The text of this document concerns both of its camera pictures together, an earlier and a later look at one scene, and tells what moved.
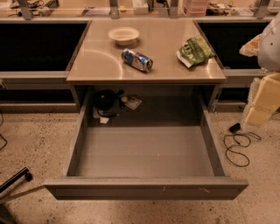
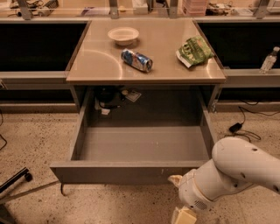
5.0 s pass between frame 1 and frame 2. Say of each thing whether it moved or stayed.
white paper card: moved
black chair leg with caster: stayed
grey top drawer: moved
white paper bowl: stayed
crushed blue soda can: stayed
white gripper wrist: moved
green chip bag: stayed
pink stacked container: stayed
